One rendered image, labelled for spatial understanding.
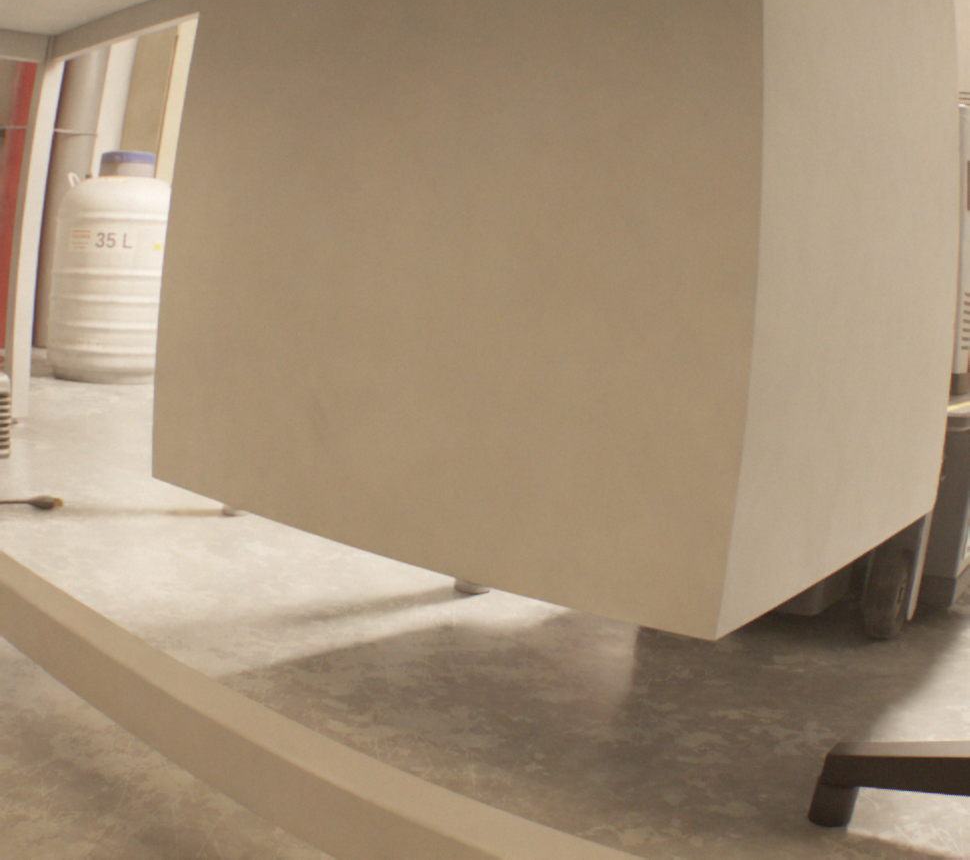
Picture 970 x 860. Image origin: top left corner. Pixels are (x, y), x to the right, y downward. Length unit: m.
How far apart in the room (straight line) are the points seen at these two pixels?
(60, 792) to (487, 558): 0.35
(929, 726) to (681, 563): 0.49
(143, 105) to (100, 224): 1.70
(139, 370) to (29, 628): 2.73
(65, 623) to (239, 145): 0.41
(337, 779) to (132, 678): 0.14
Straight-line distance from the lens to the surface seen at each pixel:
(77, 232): 3.30
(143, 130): 4.85
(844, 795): 0.77
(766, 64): 0.57
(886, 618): 1.22
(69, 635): 0.55
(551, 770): 0.84
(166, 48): 4.84
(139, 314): 3.27
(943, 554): 1.32
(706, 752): 0.90
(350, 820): 0.40
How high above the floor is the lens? 0.36
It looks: 5 degrees down
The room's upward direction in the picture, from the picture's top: 5 degrees clockwise
